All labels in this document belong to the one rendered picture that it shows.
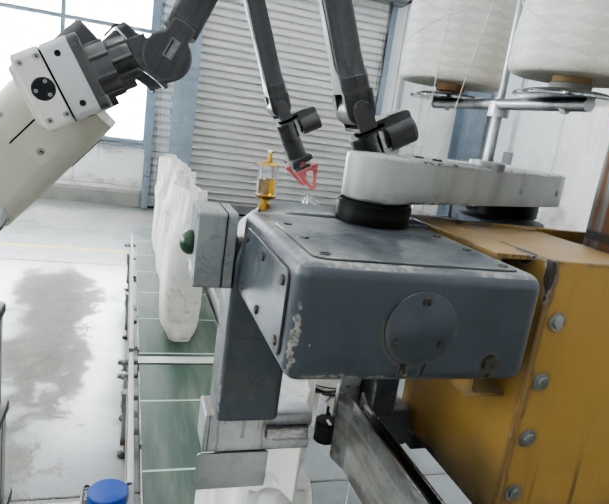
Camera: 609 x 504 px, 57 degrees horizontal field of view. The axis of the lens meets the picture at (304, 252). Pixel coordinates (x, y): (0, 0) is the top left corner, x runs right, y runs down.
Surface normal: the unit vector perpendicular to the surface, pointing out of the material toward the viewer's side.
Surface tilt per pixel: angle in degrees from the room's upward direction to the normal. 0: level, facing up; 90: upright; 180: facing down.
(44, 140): 90
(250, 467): 90
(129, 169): 90
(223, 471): 90
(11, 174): 115
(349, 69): 79
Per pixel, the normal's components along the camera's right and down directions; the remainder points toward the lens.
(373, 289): 0.29, 0.25
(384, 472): -0.95, -0.07
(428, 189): 0.65, 0.25
